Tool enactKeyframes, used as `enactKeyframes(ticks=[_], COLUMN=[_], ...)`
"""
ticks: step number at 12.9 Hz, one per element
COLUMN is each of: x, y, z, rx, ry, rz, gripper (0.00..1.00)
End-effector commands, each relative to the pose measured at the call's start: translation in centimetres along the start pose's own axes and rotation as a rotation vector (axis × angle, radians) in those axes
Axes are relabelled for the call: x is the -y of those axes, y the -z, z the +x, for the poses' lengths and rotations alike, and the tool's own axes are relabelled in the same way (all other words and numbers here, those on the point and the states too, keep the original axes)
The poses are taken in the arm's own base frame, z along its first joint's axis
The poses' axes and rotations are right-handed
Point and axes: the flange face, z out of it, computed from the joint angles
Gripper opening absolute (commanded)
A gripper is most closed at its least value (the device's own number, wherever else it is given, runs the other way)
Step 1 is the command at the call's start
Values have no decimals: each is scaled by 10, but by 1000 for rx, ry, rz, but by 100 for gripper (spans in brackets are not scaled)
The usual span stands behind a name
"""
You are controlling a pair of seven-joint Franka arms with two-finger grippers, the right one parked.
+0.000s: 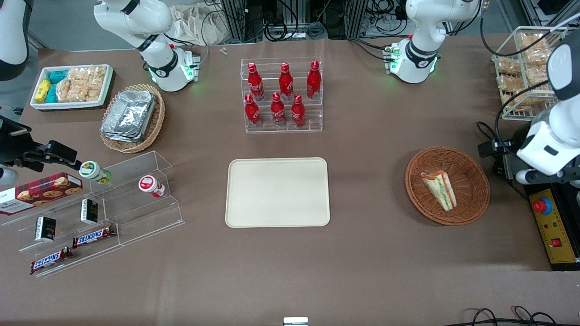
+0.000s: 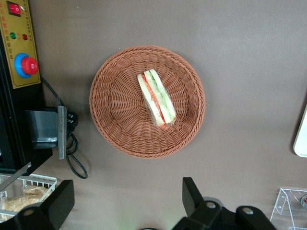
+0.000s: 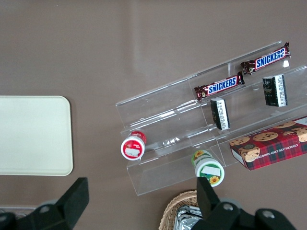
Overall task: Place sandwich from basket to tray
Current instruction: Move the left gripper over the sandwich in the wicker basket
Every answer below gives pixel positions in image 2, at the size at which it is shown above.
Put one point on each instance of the yellow control panel with e-stop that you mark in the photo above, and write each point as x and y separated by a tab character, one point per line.
19	48

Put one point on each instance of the cream plastic tray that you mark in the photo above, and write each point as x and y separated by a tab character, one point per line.
302	134

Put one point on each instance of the triangle sandwich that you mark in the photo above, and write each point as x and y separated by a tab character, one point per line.
156	100

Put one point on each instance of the round brown wicker basket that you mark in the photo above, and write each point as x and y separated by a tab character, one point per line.
115	107

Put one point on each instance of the fried snack bag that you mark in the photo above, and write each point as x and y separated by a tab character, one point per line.
16	204
33	191

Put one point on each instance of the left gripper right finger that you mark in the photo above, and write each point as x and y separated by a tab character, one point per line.
192	196

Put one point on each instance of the clear acrylic bottle rack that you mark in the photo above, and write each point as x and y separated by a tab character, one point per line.
285	203

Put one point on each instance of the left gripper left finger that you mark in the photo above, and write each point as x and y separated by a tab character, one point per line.
60	203

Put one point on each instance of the grey metal bracket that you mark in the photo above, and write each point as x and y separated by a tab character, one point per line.
43	124

